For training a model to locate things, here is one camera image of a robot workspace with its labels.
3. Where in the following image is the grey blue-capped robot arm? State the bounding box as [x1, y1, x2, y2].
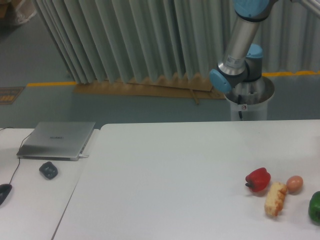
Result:
[209, 0, 320, 93]

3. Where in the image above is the red bell pepper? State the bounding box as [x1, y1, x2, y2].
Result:
[245, 167, 271, 193]

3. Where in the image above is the green bell pepper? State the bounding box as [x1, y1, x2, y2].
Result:
[308, 191, 320, 224]

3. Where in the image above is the brown cardboard sheet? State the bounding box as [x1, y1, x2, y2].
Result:
[73, 73, 225, 105]

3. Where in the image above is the white usb plug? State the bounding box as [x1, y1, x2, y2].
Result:
[78, 154, 89, 159]

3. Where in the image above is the pale green pleated curtain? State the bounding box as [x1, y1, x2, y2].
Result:
[33, 0, 320, 84]

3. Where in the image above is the silver closed laptop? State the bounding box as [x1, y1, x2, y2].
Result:
[16, 121, 95, 161]

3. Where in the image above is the small black controller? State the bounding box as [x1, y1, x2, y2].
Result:
[39, 161, 59, 180]

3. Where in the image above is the yellow corn cob piece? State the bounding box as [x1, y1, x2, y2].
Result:
[264, 182, 288, 217]

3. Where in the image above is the brown egg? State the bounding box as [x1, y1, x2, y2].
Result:
[286, 175, 304, 193]

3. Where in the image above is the black computer mouse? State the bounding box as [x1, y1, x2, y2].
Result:
[0, 183, 13, 205]

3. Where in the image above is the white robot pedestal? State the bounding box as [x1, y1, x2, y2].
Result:
[224, 76, 275, 121]

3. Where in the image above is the black mouse cable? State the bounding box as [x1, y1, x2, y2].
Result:
[0, 126, 34, 185]

